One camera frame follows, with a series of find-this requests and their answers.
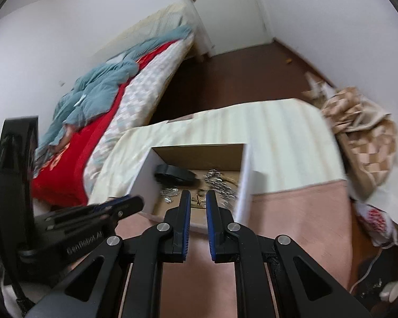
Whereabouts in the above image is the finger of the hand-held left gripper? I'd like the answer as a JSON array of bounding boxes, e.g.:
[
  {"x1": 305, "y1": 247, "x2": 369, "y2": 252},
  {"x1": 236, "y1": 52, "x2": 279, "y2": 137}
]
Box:
[{"x1": 86, "y1": 195, "x2": 145, "y2": 222}]

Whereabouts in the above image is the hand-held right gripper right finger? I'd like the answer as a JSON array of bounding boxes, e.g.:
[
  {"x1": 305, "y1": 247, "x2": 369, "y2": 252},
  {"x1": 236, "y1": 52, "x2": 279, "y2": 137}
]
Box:
[{"x1": 206, "y1": 190, "x2": 374, "y2": 318}]

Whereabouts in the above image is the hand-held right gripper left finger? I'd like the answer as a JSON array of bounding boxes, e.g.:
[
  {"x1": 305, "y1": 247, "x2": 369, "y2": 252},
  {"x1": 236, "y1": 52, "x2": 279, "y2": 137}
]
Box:
[{"x1": 25, "y1": 189, "x2": 192, "y2": 318}]

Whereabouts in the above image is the white cardboard box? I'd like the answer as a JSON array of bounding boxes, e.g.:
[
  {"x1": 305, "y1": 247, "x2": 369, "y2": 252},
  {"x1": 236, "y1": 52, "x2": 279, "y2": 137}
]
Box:
[{"x1": 128, "y1": 143, "x2": 269, "y2": 232}]

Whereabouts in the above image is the silver necklace with pendant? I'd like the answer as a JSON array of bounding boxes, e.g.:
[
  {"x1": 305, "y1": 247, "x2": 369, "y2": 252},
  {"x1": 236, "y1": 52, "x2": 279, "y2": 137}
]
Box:
[{"x1": 159, "y1": 187, "x2": 180, "y2": 203}]

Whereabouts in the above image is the silver chain bracelet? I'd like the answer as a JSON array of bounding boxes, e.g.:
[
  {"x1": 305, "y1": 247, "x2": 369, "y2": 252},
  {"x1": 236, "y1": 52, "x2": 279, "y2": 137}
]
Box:
[{"x1": 204, "y1": 169, "x2": 237, "y2": 210}]

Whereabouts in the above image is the black smart band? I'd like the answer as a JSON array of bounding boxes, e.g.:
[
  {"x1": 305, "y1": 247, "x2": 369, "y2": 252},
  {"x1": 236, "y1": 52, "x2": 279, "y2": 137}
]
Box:
[{"x1": 154, "y1": 165, "x2": 197, "y2": 185}]

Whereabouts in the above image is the pink and striped tablecloth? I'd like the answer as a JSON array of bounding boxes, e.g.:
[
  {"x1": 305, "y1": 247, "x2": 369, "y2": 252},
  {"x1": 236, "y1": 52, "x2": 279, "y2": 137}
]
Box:
[{"x1": 88, "y1": 98, "x2": 354, "y2": 318}]

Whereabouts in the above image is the bed with red blanket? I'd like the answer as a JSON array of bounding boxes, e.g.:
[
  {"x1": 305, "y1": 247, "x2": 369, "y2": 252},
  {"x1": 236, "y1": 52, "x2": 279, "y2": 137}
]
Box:
[{"x1": 31, "y1": 40, "x2": 180, "y2": 207}]

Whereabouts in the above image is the grey checkered bedsheet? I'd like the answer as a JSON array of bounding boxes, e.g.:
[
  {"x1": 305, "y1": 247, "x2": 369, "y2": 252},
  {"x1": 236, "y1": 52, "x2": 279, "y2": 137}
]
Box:
[{"x1": 83, "y1": 40, "x2": 196, "y2": 186}]

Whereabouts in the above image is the teal quilt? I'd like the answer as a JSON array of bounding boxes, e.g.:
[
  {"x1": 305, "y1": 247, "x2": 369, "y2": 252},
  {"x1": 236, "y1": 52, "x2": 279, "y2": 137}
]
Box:
[{"x1": 36, "y1": 25, "x2": 194, "y2": 154}]

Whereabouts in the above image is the red patterned white bag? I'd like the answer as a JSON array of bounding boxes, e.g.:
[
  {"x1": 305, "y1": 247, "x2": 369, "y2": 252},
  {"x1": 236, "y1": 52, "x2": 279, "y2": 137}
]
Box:
[{"x1": 356, "y1": 202, "x2": 398, "y2": 246}]

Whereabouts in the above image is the brown checkered cloth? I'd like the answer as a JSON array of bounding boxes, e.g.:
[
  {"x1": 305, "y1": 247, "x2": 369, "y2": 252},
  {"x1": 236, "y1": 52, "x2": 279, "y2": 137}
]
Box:
[{"x1": 302, "y1": 73, "x2": 398, "y2": 202}]

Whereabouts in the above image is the white charger plug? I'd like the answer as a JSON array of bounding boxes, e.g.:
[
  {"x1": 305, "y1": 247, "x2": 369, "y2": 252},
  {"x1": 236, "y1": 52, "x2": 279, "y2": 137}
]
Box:
[{"x1": 380, "y1": 281, "x2": 398, "y2": 303}]

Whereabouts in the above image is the white door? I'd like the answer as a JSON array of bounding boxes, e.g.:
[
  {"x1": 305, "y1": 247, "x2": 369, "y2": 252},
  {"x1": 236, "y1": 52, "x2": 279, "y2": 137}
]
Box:
[{"x1": 171, "y1": 0, "x2": 269, "y2": 58}]

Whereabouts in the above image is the white cable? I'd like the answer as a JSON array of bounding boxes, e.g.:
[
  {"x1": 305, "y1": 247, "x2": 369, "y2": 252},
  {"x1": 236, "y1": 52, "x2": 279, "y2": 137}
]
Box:
[{"x1": 350, "y1": 242, "x2": 395, "y2": 295}]

